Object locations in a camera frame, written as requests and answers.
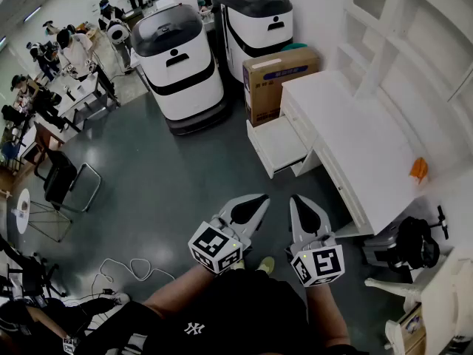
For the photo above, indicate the white ornate furniture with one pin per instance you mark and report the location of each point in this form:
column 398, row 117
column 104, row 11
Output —
column 443, row 290

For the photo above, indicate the black backpack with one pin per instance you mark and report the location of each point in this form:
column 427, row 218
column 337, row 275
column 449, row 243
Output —
column 415, row 242

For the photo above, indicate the person's left forearm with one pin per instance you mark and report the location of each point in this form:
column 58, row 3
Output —
column 177, row 290

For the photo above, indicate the brown wooden chair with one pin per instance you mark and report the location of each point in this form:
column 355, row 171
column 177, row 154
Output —
column 46, row 139

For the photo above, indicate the brown cardboard box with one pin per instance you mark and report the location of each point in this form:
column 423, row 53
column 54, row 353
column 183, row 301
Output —
column 277, row 83

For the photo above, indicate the white work table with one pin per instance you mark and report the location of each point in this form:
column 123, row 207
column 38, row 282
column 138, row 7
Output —
column 79, row 94

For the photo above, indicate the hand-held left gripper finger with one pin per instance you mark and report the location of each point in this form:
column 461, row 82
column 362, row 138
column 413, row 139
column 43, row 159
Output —
column 242, row 199
column 258, row 218

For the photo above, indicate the silver suitcase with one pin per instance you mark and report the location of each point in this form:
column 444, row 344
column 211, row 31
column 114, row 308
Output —
column 378, row 248

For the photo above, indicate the person's left yellow-green shoe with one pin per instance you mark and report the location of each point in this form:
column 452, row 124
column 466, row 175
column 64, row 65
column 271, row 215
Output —
column 239, row 264

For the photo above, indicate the round white side table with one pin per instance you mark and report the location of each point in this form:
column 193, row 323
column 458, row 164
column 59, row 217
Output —
column 23, row 209

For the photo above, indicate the person's black clothing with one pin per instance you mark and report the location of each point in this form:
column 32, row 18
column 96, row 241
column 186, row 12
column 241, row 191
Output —
column 236, row 316

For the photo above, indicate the small open cardboard box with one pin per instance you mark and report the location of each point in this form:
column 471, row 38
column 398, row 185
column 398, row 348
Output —
column 412, row 327

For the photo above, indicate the person's yellow-green shoe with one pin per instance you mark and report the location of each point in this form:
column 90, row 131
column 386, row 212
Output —
column 267, row 264
column 239, row 264

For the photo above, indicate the black chair chrome frame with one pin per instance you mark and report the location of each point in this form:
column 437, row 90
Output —
column 59, row 179

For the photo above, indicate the white desk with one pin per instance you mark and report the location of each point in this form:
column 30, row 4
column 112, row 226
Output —
column 351, row 135

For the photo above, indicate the small orange object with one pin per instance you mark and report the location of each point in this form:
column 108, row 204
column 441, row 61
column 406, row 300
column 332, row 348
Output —
column 419, row 168

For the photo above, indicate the white cabinet drawer front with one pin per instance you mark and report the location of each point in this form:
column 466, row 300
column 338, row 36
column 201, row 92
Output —
column 279, row 142

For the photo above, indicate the person's right yellow-green shoe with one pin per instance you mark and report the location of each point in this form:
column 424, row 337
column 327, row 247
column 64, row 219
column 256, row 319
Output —
column 267, row 264

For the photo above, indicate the teal fabric item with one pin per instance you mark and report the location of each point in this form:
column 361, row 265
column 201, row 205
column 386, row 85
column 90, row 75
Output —
column 295, row 46

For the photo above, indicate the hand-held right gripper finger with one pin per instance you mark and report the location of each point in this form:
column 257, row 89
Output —
column 324, row 220
column 294, row 224

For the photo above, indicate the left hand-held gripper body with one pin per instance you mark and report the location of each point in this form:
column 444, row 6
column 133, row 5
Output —
column 216, row 248

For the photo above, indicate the person's right forearm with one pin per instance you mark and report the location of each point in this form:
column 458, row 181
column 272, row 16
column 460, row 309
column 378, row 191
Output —
column 327, row 316

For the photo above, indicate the black tripod stand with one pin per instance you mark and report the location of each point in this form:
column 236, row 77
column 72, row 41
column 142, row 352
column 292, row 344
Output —
column 29, row 276

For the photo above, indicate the white delivery robot black top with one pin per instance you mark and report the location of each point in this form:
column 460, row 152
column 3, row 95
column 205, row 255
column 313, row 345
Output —
column 258, row 28
column 181, row 72

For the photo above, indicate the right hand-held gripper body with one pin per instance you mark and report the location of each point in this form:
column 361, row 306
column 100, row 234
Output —
column 321, row 263

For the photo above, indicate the white drawer with gold knob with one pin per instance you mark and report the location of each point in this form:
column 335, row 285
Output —
column 297, row 118

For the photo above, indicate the white shelf cabinet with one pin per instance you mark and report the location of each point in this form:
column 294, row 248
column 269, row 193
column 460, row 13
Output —
column 417, row 43

